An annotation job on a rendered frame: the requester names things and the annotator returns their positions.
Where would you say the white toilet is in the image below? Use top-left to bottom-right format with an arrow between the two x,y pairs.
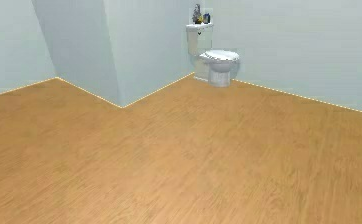
185,22 -> 241,89

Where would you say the grey spray bottle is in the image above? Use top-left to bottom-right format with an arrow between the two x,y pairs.
192,3 -> 203,25

